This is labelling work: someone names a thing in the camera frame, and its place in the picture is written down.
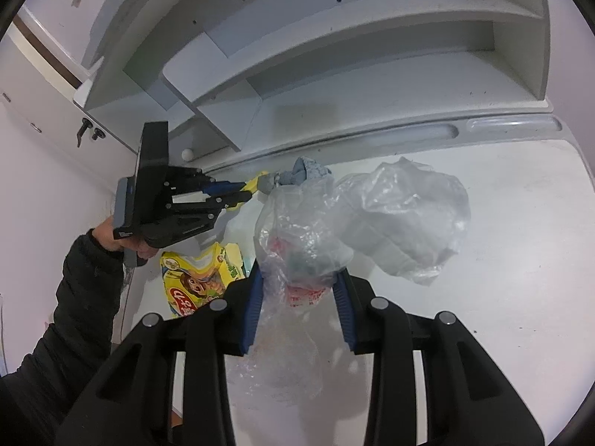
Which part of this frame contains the left hand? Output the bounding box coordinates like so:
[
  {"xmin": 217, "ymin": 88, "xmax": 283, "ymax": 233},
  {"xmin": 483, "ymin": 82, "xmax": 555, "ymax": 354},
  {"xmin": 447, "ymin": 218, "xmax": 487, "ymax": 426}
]
[{"xmin": 92, "ymin": 216, "xmax": 158, "ymax": 260}]

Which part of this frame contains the grey blue cloth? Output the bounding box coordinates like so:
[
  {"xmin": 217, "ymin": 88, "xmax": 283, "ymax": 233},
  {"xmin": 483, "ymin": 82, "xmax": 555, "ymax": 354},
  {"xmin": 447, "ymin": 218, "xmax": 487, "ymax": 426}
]
[{"xmin": 257, "ymin": 156, "xmax": 332, "ymax": 194}]

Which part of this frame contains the black door handle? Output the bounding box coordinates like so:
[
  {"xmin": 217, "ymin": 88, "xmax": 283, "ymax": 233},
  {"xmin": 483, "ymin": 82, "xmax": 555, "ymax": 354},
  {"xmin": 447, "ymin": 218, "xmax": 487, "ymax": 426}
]
[{"xmin": 75, "ymin": 117, "xmax": 106, "ymax": 148}]

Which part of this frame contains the yellow snack wrapper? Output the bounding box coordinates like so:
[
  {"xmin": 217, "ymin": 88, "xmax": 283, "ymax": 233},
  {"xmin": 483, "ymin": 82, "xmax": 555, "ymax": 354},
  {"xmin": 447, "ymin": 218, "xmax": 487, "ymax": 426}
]
[{"xmin": 159, "ymin": 242, "xmax": 245, "ymax": 317}]

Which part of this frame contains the white desk shelf hutch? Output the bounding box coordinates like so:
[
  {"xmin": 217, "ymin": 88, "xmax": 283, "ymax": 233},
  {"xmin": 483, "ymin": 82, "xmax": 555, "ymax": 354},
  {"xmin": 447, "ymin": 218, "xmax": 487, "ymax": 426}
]
[{"xmin": 75, "ymin": 0, "xmax": 551, "ymax": 169}]

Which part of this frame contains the black sleeved left forearm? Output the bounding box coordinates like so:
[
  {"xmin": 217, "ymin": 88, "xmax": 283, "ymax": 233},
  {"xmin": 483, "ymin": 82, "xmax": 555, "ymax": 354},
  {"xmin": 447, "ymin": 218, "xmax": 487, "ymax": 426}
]
[{"xmin": 1, "ymin": 230, "xmax": 124, "ymax": 445}]

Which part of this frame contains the clear plastic bag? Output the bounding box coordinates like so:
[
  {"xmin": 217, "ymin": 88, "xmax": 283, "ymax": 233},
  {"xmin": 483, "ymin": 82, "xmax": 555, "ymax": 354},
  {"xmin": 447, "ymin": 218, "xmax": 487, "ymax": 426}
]
[{"xmin": 227, "ymin": 158, "xmax": 471, "ymax": 405}]

